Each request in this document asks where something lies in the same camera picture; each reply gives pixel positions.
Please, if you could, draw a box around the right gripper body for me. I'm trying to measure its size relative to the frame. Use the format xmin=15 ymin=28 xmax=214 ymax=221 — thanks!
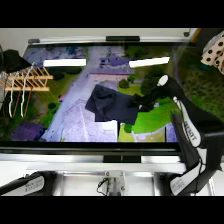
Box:
xmin=128 ymin=93 xmax=156 ymax=113

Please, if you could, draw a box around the dark blue shirt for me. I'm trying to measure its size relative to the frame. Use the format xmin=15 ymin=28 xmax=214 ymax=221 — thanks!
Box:
xmin=84 ymin=83 xmax=140 ymax=126

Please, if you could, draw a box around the cream black-dotted garment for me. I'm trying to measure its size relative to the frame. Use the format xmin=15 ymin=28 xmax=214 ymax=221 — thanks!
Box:
xmin=200 ymin=30 xmax=224 ymax=76

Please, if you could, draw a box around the brown clothes hanger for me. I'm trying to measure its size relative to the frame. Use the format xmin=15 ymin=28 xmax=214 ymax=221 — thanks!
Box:
xmin=0 ymin=65 xmax=54 ymax=93

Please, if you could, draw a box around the white clothes hanger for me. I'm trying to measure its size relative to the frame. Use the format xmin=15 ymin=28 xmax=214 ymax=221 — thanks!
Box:
xmin=19 ymin=62 xmax=38 ymax=119
xmin=7 ymin=70 xmax=20 ymax=119

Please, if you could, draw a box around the black garment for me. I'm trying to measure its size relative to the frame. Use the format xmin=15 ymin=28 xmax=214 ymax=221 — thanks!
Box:
xmin=0 ymin=49 xmax=32 ymax=74

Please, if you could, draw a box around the silver frame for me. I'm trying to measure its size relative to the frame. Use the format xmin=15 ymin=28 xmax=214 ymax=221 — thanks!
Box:
xmin=0 ymin=31 xmax=224 ymax=197

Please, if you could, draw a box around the black cable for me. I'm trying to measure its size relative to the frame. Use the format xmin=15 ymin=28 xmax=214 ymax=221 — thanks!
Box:
xmin=96 ymin=177 xmax=112 ymax=196

